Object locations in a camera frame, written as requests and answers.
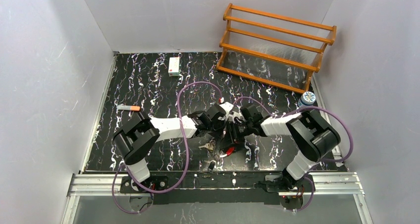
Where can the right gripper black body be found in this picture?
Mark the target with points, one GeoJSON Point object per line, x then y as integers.
{"type": "Point", "coordinates": [241, 130]}

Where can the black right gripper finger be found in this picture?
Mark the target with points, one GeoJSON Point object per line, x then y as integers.
{"type": "Point", "coordinates": [239, 147]}
{"type": "Point", "coordinates": [225, 144]}

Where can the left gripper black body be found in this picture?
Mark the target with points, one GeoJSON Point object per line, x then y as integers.
{"type": "Point", "coordinates": [209, 121]}

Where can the steel key organizer red handle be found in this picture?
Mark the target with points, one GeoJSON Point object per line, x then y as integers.
{"type": "Point", "coordinates": [215, 154]}

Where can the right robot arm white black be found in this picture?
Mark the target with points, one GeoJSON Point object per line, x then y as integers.
{"type": "Point", "coordinates": [313, 135]}

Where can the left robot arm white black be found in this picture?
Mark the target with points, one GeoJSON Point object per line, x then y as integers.
{"type": "Point", "coordinates": [136, 137]}

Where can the white blue round jar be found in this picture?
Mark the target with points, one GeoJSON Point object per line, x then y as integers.
{"type": "Point", "coordinates": [307, 99]}

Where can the white red small box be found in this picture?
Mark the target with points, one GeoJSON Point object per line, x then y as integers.
{"type": "Point", "coordinates": [174, 66]}

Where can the orange wooden shelf rack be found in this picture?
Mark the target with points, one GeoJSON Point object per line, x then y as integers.
{"type": "Point", "coordinates": [273, 49]}

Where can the orange grey marker pen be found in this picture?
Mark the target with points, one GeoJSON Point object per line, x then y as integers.
{"type": "Point", "coordinates": [128, 108]}

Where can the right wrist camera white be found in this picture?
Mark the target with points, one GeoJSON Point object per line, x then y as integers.
{"type": "Point", "coordinates": [235, 117]}

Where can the aluminium frame rail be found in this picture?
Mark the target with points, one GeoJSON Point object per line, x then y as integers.
{"type": "Point", "coordinates": [330, 182]}

